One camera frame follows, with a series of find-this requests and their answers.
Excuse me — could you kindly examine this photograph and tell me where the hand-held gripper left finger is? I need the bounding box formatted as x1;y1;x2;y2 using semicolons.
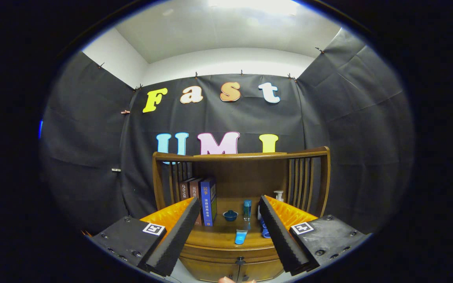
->
87;197;201;277

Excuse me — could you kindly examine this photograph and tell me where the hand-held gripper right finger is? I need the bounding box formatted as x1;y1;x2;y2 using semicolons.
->
259;195;370;276

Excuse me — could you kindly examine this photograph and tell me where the wooden drawer with black knob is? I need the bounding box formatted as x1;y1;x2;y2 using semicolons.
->
179;246;280;266

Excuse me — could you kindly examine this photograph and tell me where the wooden cabinet door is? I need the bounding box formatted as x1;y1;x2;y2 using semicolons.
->
239;259;285;282
179;257;239;283

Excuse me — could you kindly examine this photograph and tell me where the wooden countertop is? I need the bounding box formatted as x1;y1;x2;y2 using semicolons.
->
189;214;276;249

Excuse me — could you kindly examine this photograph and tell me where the wooden cabinet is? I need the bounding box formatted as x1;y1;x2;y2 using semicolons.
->
152;146;331;283

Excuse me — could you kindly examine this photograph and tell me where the blue folded towel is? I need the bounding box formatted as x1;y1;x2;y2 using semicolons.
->
259;216;271;239

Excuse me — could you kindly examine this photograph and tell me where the blue book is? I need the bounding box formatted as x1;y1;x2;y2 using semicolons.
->
200;177;218;227

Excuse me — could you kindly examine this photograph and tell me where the brown book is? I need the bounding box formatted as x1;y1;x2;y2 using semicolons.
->
189;178;204;226
178;179;193;202

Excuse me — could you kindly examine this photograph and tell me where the black backdrop cloth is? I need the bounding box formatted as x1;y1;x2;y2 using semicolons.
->
40;28;415;236

